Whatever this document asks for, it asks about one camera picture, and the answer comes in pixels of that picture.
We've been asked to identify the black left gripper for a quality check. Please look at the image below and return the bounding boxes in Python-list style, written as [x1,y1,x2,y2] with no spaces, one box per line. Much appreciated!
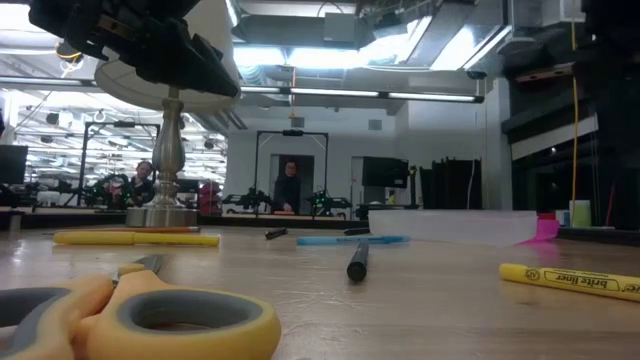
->
[28,0,240,99]

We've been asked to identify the yellow highlighter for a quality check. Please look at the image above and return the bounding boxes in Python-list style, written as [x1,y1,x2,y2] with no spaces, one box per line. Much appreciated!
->
[498,262,640,304]
[52,230,222,248]

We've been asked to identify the blue pen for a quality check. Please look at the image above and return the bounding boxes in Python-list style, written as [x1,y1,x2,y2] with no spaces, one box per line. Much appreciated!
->
[296,234,412,247]

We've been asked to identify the yellow grey scissors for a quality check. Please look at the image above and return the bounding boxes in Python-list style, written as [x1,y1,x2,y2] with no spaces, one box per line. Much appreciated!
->
[0,253,283,360]

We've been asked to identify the clear box with pink lid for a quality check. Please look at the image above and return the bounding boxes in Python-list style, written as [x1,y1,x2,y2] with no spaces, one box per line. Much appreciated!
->
[367,209,561,248]

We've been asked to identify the white shade silver table lamp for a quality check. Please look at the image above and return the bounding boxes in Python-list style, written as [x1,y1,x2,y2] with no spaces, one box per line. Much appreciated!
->
[93,0,242,229]

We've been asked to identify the person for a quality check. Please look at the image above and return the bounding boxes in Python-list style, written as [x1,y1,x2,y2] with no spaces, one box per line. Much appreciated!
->
[272,158,304,215]
[127,159,157,207]

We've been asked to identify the long ceiling light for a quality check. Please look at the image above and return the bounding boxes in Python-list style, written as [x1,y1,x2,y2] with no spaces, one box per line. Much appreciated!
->
[238,84,486,105]

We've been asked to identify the black monitor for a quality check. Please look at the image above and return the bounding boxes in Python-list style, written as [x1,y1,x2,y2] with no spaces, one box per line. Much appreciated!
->
[0,144,29,185]

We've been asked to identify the black folding panels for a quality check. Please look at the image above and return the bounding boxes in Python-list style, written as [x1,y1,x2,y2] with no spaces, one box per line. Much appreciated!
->
[418,157,484,211]

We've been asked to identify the pale green container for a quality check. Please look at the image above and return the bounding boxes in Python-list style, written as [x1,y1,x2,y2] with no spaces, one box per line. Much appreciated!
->
[568,199,593,229]

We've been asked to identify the black camera gantry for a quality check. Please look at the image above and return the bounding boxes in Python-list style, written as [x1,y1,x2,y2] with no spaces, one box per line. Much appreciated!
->
[254,129,330,217]
[77,121,161,207]

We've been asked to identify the ceiling cord reel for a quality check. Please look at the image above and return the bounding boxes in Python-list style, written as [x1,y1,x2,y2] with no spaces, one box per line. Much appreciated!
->
[54,42,86,77]

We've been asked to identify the black aluminium table frame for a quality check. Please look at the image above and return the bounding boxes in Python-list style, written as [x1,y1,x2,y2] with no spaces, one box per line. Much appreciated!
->
[0,208,640,247]

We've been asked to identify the black wall television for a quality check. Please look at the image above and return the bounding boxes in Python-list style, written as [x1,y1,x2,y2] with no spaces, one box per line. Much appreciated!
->
[361,156,410,190]

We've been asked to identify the yellow extension cable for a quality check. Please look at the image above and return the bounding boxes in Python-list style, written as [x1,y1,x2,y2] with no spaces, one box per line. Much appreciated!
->
[569,19,580,214]

